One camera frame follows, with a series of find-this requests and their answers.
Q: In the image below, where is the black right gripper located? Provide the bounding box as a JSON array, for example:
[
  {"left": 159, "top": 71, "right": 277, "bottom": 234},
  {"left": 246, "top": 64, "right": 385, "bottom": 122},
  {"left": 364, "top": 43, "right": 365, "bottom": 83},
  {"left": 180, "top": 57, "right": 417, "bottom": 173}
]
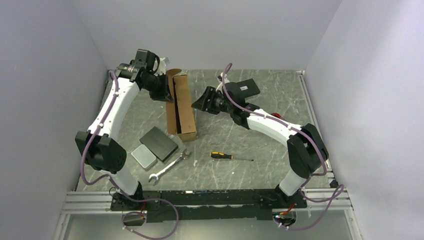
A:
[{"left": 192, "top": 86, "right": 234, "bottom": 115}]

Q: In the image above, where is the brown cardboard express box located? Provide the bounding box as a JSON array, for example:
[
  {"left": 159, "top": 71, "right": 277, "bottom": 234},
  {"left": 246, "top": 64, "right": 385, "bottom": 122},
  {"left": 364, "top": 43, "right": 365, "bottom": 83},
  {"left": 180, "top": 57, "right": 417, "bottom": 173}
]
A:
[{"left": 166, "top": 68, "right": 197, "bottom": 143}]

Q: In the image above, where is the red handled box cutter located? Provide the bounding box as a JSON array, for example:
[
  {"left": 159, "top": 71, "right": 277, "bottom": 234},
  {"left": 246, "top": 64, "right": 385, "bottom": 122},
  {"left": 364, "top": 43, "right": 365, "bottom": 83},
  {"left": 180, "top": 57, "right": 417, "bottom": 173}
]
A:
[{"left": 271, "top": 112, "right": 284, "bottom": 120}]

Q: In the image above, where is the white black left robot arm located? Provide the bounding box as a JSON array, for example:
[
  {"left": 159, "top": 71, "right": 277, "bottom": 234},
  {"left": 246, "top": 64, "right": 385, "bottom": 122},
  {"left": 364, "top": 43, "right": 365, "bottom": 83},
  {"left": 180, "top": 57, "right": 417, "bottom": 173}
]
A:
[{"left": 75, "top": 49, "right": 173, "bottom": 210}]

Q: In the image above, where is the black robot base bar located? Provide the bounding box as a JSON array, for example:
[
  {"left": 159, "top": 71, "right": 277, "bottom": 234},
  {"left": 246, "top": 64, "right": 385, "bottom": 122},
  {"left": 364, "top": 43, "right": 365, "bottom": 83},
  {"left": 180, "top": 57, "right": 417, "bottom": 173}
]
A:
[{"left": 110, "top": 188, "right": 307, "bottom": 223}]

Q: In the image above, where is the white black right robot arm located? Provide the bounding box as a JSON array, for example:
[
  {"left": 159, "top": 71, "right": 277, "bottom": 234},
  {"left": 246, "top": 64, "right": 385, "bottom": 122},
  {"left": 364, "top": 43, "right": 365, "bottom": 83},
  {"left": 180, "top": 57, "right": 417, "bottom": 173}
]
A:
[{"left": 191, "top": 86, "right": 329, "bottom": 208}]

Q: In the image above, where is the black flat box with label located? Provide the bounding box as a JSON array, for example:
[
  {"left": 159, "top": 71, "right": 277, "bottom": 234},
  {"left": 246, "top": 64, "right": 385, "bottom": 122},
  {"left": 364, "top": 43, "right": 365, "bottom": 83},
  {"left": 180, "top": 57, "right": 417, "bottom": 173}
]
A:
[{"left": 225, "top": 78, "right": 261, "bottom": 105}]

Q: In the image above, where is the dark grey flat slab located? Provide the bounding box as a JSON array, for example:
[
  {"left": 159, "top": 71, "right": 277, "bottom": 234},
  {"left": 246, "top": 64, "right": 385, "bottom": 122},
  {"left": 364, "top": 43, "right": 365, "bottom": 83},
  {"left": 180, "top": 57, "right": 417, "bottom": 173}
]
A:
[{"left": 139, "top": 126, "right": 179, "bottom": 163}]

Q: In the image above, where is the silver open-end wrench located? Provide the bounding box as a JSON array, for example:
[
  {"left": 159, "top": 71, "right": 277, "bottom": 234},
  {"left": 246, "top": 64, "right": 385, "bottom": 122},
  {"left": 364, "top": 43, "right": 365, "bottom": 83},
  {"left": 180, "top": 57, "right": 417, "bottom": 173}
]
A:
[{"left": 148, "top": 148, "right": 192, "bottom": 185}]

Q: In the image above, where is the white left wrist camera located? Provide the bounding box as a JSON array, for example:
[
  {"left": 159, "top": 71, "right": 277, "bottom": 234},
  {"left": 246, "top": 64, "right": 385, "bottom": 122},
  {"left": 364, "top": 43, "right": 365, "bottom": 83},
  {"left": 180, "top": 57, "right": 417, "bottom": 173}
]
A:
[{"left": 154, "top": 57, "right": 170, "bottom": 76}]

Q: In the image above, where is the yellow black handled screwdriver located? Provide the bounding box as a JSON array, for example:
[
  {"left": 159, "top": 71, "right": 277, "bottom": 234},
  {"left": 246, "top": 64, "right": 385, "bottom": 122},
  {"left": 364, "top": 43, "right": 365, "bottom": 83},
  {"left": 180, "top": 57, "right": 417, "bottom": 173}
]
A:
[{"left": 210, "top": 151, "right": 254, "bottom": 162}]

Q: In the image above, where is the aluminium table edge rail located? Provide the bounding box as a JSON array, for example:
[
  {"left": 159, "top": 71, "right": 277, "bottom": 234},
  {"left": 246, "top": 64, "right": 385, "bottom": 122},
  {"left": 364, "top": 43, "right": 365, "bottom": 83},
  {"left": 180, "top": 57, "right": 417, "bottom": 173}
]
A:
[{"left": 296, "top": 70, "right": 339, "bottom": 188}]

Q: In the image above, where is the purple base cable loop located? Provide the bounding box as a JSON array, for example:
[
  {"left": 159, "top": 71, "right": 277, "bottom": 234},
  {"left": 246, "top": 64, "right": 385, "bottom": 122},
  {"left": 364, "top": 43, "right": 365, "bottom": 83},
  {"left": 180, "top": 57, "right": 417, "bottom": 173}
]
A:
[{"left": 121, "top": 198, "right": 180, "bottom": 240}]

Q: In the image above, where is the front aluminium frame rail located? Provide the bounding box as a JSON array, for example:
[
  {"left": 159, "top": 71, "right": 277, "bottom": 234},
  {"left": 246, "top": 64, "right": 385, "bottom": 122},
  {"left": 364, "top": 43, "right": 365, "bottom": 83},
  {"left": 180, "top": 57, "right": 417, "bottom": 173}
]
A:
[{"left": 52, "top": 191, "right": 112, "bottom": 240}]

